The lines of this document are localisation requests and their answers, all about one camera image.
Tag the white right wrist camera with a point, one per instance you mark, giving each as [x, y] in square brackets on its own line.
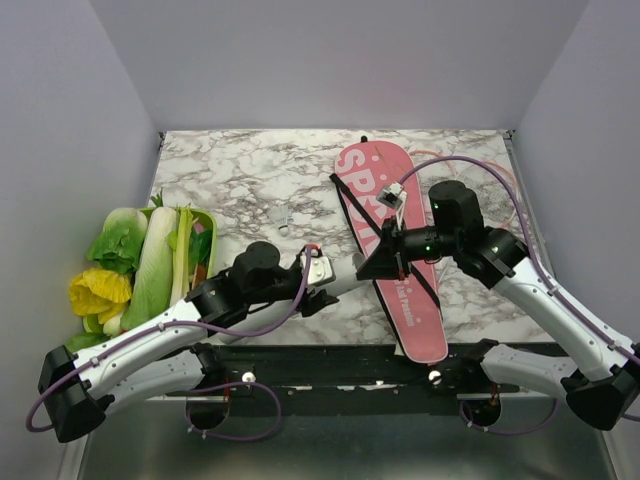
[392, 196]

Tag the white napa cabbage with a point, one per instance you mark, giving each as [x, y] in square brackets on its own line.
[153, 280]

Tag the white shuttlecock tube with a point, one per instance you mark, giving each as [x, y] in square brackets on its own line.
[345, 280]

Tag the green vegetable basket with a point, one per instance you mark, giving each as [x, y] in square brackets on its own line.
[202, 221]

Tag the celery stalk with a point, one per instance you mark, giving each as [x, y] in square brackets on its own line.
[179, 241]

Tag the green leaf at front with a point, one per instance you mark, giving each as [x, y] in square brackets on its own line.
[85, 340]

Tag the dark green leaf vegetable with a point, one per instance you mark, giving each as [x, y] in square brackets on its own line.
[200, 243]

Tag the yellow lettuce head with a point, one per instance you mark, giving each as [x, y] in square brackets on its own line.
[100, 292]

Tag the green lettuce head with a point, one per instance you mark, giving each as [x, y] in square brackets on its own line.
[119, 244]

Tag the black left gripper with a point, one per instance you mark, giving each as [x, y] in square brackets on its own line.
[309, 307]

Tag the white feather shuttlecock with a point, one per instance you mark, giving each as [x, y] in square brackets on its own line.
[280, 216]

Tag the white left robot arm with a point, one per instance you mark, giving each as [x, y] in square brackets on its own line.
[255, 296]

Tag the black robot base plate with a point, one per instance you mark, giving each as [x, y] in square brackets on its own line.
[343, 380]

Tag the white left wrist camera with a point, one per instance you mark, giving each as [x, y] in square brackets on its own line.
[321, 272]

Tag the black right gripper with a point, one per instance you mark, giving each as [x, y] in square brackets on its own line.
[385, 262]

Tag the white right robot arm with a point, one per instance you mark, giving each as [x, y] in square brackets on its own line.
[598, 376]

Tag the pink racket bag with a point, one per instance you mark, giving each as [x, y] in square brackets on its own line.
[408, 294]

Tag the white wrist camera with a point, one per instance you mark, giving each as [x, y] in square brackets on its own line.
[321, 272]
[392, 196]

